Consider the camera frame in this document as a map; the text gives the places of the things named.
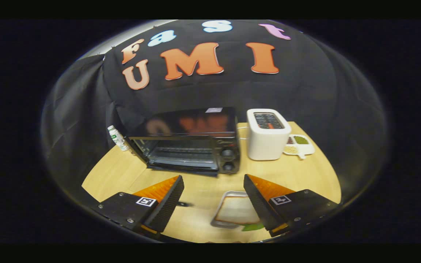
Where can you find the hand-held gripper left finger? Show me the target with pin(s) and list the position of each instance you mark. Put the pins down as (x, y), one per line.
(168, 204)

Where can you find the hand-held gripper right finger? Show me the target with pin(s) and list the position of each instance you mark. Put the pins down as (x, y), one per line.
(260, 204)

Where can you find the lettuce sandwich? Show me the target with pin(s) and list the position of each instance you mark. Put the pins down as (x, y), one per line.
(236, 210)

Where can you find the black toaster oven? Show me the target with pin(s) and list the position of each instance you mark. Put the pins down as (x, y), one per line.
(192, 124)

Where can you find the white pop-up toaster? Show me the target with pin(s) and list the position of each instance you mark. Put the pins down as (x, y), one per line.
(267, 142)

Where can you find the white rectangular tray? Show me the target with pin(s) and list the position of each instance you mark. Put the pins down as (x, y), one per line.
(217, 219)

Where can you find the white divided dish of beans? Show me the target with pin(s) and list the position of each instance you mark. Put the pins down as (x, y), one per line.
(300, 145)

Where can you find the small white green-label bottle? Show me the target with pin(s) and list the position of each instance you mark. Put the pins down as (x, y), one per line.
(117, 137)

